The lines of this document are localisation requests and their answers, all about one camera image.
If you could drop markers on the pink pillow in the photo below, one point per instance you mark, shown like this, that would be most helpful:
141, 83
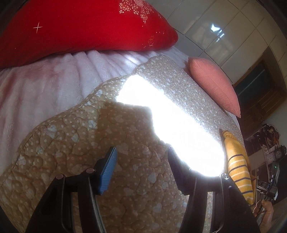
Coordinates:
215, 87

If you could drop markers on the yellow striped sweater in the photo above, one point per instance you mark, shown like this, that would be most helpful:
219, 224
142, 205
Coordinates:
238, 165

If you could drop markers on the person's right hand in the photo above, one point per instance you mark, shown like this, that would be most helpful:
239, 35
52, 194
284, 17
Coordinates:
266, 215

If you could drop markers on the brown wooden door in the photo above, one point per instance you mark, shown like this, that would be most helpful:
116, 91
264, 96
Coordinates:
262, 94

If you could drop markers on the dark mantel clock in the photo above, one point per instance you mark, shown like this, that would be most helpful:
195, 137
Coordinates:
280, 154

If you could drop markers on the red embroidered pillow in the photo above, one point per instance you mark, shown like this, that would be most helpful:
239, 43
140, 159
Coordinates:
78, 29

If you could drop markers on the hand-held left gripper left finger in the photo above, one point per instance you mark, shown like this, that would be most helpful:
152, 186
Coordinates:
107, 172

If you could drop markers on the pale pink fleece blanket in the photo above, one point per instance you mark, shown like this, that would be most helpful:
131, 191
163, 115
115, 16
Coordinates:
44, 89

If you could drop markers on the pile of mixed clothes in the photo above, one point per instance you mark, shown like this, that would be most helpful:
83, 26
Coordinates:
270, 133

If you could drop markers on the pink square clock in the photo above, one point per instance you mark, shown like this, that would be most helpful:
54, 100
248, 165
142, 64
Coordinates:
271, 158

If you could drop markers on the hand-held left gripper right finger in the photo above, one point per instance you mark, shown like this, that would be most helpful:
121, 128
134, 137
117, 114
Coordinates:
178, 172

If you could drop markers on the white shelf unit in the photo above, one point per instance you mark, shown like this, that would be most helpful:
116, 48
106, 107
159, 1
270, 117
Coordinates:
257, 154

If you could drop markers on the beige heart-print quilt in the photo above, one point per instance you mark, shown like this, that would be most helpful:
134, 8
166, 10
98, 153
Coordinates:
78, 143

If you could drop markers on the white glossy wardrobe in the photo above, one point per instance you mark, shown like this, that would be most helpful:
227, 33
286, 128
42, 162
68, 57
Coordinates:
219, 26

